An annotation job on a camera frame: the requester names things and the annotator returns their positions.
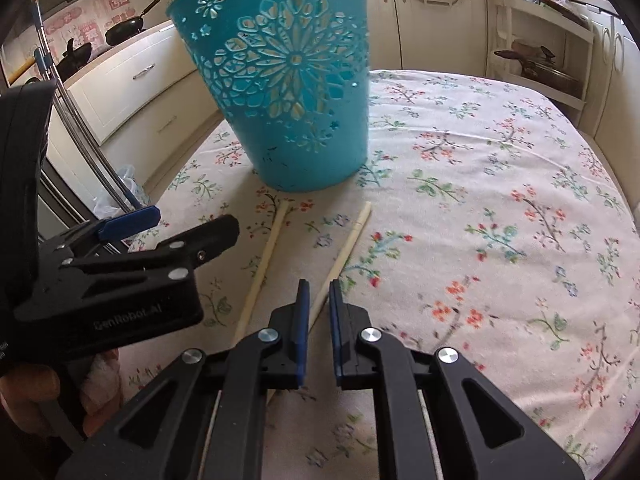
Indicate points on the yellow wooden stick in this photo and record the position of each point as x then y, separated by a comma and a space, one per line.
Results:
20, 71

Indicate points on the pale wooden chopstick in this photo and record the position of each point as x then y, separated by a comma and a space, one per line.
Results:
350, 245
267, 255

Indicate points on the person's left hand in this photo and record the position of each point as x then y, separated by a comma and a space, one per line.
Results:
30, 395

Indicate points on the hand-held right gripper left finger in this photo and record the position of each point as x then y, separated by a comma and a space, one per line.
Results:
300, 330

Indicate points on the cream corner cupboard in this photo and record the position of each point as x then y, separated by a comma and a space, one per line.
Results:
617, 75

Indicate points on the metal mop pole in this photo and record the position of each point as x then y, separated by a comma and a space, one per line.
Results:
85, 130

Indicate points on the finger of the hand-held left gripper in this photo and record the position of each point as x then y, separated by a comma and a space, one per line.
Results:
210, 237
132, 221

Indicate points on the floral tablecloth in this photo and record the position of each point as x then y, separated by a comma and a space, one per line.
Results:
500, 185

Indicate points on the steel pot with lid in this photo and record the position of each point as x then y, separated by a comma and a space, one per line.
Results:
550, 77

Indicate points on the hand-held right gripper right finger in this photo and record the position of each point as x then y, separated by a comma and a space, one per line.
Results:
337, 330

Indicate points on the black frying pan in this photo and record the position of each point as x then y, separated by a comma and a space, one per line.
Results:
122, 30

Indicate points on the clear plastic bag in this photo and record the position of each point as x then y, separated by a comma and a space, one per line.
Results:
131, 185

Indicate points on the white shelf rack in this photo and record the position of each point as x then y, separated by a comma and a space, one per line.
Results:
575, 55

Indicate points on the pink patterned wall sticker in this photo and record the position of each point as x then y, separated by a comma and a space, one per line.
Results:
85, 27

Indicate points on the black wok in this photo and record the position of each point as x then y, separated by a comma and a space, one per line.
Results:
77, 52

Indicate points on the blue perforated plastic bucket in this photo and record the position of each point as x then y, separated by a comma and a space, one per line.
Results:
305, 155

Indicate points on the cream drawer cabinet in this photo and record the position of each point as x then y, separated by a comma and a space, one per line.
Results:
150, 95

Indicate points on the dark wooden board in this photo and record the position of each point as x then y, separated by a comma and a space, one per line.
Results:
562, 10

